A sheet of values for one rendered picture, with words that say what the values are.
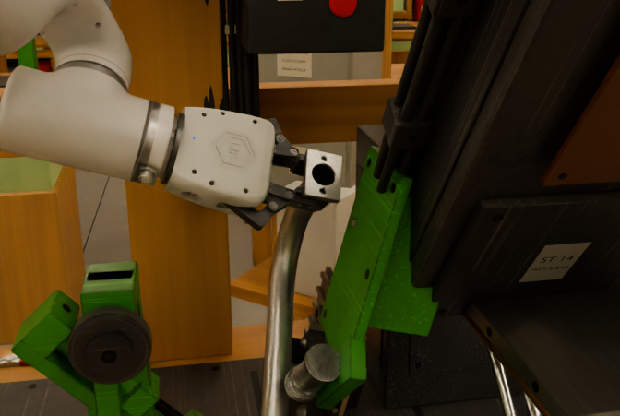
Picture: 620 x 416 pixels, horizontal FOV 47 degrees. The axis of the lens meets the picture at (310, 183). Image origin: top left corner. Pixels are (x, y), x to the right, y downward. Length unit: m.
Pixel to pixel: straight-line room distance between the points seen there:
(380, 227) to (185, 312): 0.48
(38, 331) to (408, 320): 0.35
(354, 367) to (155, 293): 0.45
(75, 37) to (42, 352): 0.31
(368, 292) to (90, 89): 0.33
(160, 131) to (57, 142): 0.09
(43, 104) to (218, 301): 0.49
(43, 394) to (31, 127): 0.47
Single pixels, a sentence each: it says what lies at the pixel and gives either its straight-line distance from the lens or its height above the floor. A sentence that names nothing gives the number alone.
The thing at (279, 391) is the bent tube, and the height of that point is 1.02.
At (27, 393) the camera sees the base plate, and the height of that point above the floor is 0.90.
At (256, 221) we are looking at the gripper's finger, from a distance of 0.73.
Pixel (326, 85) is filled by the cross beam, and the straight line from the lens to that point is 1.11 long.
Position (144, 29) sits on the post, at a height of 1.37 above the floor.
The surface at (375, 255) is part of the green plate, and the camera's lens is 0.68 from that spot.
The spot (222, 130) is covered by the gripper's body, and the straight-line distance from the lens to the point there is 0.74.
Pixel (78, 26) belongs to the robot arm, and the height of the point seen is 1.40.
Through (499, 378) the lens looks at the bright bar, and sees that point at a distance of 0.76.
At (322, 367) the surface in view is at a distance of 0.72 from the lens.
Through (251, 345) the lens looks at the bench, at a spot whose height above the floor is 0.88.
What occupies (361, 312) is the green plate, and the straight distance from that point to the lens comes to 0.70.
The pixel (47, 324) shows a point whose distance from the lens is 0.72.
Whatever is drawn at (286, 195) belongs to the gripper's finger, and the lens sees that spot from 0.75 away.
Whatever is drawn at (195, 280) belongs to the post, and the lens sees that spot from 1.07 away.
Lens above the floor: 1.47
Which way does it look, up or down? 18 degrees down
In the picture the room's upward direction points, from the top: straight up
